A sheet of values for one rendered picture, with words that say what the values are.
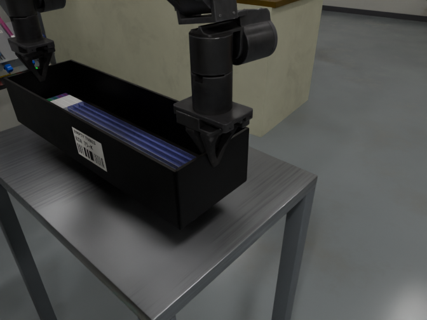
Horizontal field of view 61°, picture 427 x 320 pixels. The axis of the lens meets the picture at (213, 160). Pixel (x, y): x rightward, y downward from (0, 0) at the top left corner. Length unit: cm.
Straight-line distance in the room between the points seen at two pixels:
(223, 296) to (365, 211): 91
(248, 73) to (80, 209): 187
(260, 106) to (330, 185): 70
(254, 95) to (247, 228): 188
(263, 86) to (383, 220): 107
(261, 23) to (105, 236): 42
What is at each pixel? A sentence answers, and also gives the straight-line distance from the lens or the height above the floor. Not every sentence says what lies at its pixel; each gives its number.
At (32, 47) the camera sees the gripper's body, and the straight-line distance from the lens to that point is 93.
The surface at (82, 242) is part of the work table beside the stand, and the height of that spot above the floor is 80.
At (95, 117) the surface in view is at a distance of 84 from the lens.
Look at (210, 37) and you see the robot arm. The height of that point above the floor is 113.
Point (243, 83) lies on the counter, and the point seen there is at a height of 36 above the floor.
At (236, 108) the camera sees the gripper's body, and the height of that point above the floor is 102.
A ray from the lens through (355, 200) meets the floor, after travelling 211.
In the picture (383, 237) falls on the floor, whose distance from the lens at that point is 193.
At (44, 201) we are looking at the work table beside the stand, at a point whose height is 80.
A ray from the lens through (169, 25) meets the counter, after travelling 276.
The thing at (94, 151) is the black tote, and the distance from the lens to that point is 69.
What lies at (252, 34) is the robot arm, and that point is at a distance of 51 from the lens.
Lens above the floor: 124
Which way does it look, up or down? 33 degrees down
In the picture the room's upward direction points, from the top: straight up
